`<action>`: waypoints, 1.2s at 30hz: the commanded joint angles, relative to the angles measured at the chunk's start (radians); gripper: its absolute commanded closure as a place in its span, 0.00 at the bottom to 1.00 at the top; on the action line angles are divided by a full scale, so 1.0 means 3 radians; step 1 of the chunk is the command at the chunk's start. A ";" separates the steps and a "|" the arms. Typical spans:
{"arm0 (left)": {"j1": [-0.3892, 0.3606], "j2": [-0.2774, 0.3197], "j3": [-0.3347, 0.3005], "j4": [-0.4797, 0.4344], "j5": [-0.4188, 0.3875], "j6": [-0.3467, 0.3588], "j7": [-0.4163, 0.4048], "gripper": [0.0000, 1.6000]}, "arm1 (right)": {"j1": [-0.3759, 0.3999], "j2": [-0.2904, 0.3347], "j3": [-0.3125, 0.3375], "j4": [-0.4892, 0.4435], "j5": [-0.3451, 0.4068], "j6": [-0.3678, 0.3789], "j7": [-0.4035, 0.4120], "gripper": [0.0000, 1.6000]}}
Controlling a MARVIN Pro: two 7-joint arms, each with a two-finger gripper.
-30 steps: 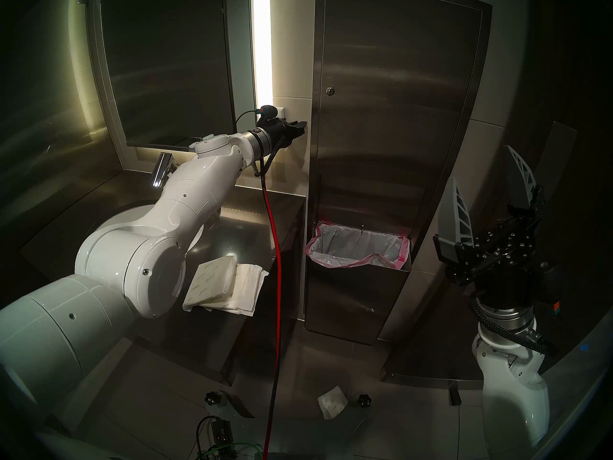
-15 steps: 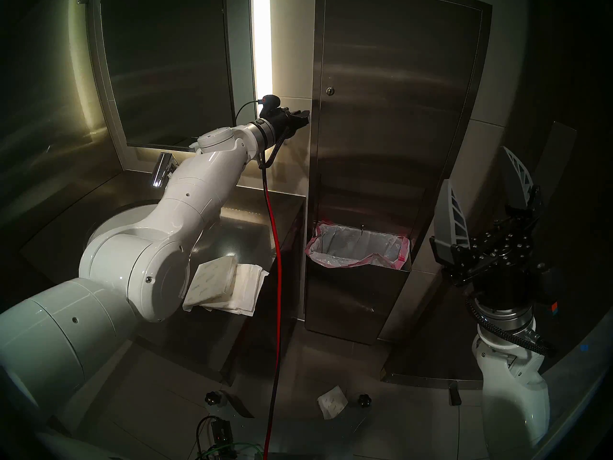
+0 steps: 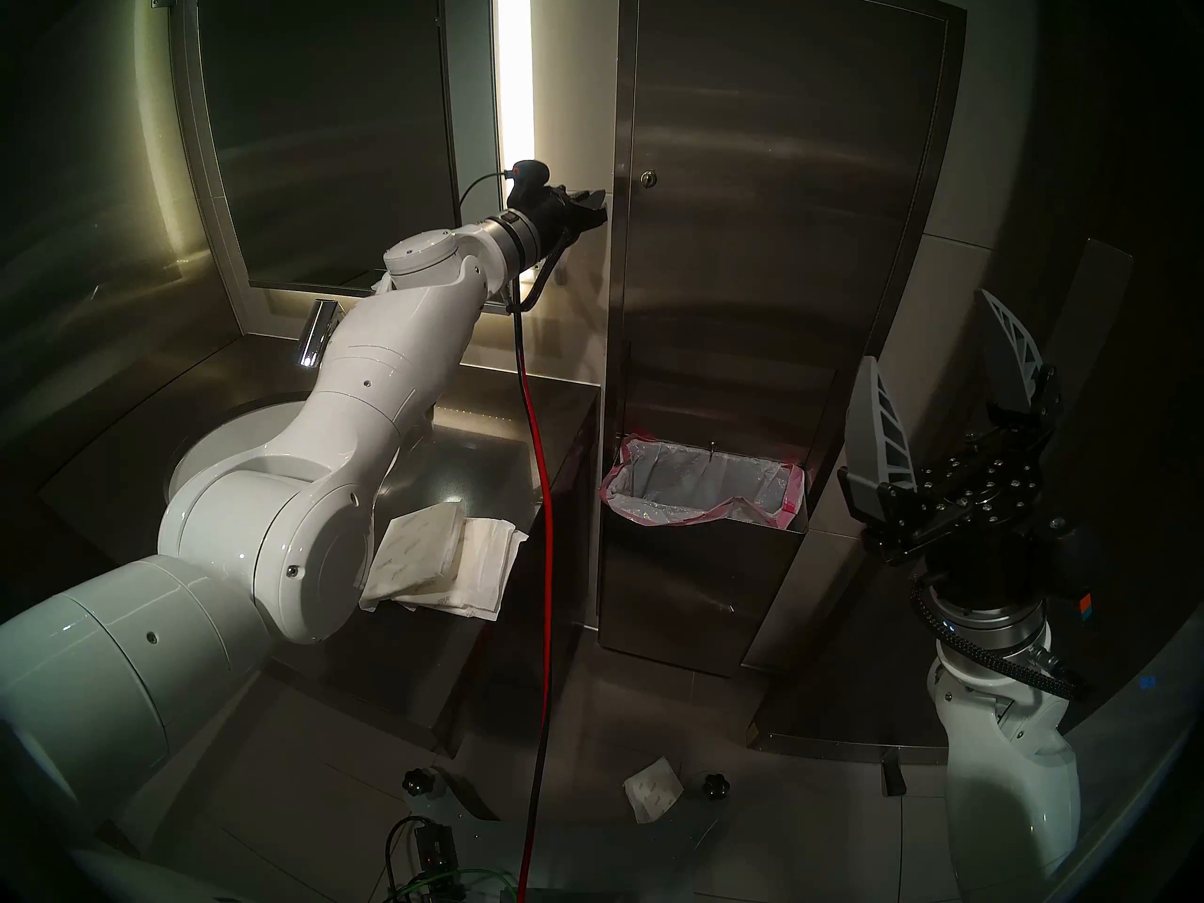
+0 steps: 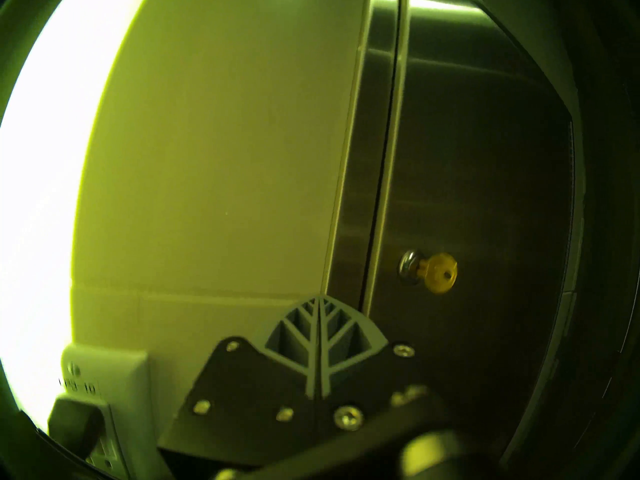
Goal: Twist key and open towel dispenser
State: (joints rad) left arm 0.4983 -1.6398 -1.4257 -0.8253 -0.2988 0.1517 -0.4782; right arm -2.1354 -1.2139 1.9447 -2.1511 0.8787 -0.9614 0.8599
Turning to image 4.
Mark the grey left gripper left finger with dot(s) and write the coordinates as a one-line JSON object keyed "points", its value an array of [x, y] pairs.
{"points": [[260, 399]]}

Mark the small key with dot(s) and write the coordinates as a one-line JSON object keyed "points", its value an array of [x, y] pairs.
{"points": [[440, 274]]}

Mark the vertical wall light strip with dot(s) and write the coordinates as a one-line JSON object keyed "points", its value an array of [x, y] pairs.
{"points": [[30, 209]]}

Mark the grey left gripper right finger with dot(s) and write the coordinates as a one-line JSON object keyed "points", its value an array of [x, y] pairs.
{"points": [[350, 384]]}

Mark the stainless steel wall panel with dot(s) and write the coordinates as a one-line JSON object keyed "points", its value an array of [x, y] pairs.
{"points": [[357, 184]]}

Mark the stainless towel dispenser door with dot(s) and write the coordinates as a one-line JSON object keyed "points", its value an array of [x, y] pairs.
{"points": [[475, 184]]}

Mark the round silver lock cylinder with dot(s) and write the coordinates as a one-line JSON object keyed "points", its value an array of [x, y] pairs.
{"points": [[407, 266]]}

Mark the white wall outlet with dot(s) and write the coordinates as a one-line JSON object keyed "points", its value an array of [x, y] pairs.
{"points": [[130, 384]]}

